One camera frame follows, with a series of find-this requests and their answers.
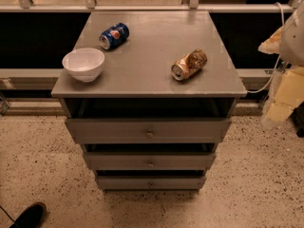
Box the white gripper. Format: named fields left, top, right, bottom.
left=257, top=27, right=304, bottom=127

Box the grey bottom drawer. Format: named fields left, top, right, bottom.
left=96, top=176, right=206, bottom=190

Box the grey drawer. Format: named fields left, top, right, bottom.
left=84, top=152, right=216, bottom=170
left=96, top=176, right=206, bottom=190
left=66, top=118, right=231, bottom=144

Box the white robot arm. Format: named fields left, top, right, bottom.
left=258, top=2, right=304, bottom=126

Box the grey wooden drawer cabinet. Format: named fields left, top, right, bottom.
left=52, top=10, right=246, bottom=179

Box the grey top drawer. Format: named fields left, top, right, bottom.
left=66, top=118, right=231, bottom=144

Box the grey middle drawer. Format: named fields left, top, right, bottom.
left=84, top=152, right=216, bottom=170

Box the crushed orange soda can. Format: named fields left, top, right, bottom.
left=171, top=48, right=207, bottom=81

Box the blue pepsi can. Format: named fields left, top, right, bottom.
left=99, top=23, right=129, bottom=50

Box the white bowl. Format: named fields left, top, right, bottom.
left=62, top=47, right=105, bottom=83

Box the black shoe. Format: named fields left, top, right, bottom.
left=9, top=202, right=47, bottom=228

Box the white cable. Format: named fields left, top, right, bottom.
left=246, top=1, right=286, bottom=94

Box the metal railing frame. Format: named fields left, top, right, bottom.
left=0, top=0, right=304, bottom=91

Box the thin black floor cable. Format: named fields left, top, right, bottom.
left=0, top=205, right=16, bottom=223

